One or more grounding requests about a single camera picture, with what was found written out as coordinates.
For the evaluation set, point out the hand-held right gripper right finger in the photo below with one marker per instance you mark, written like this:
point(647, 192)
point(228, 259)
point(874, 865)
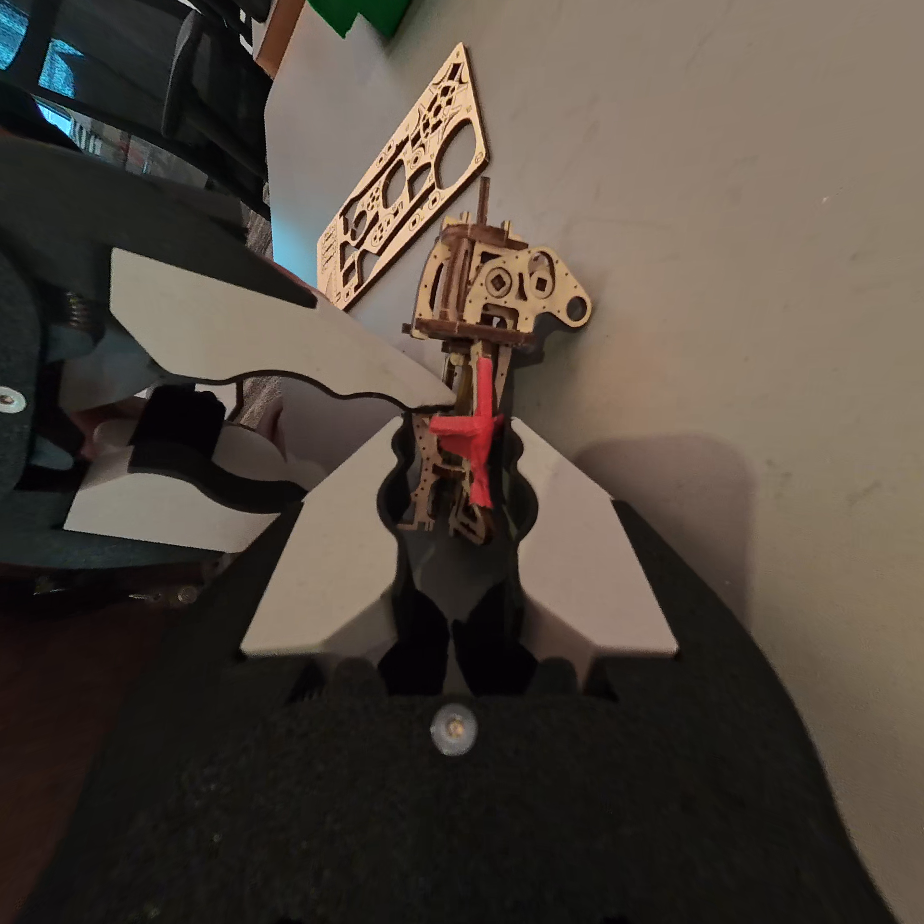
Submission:
point(577, 570)

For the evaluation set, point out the green box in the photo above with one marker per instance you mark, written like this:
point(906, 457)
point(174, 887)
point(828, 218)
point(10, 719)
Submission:
point(361, 14)

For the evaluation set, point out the wooden mechanical model assembly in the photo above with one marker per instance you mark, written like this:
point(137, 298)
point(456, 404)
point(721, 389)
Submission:
point(527, 285)

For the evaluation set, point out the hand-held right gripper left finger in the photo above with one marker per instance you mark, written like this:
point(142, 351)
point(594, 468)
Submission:
point(332, 563)

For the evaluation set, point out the laser-cut wooden parts sheet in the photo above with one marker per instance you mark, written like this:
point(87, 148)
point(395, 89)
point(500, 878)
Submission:
point(393, 188)

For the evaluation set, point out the red tape piece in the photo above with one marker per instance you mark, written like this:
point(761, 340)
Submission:
point(476, 429)

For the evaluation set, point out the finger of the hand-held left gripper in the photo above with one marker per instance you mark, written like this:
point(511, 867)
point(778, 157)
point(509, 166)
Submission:
point(159, 509)
point(245, 325)

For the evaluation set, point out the black office chair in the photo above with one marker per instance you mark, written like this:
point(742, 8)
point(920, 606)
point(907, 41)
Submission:
point(216, 86)

